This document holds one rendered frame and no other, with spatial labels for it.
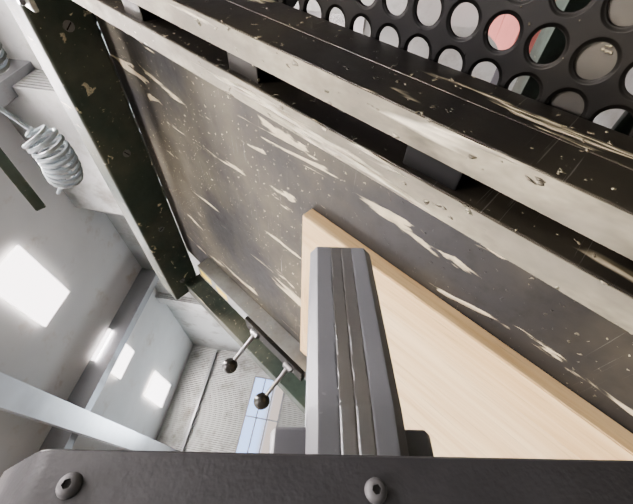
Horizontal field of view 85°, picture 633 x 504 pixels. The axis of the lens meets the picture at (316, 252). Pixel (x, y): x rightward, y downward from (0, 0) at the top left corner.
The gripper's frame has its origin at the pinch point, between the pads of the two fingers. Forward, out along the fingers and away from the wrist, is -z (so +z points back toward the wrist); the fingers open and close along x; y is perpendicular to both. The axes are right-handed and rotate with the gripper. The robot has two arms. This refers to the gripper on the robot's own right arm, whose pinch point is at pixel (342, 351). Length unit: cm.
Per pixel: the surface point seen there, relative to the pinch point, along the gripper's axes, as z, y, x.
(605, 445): -5.4, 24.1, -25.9
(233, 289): -53, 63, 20
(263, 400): -28, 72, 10
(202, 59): -30.0, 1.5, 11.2
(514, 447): -8.6, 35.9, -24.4
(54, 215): -391, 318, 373
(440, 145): -13.5, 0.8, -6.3
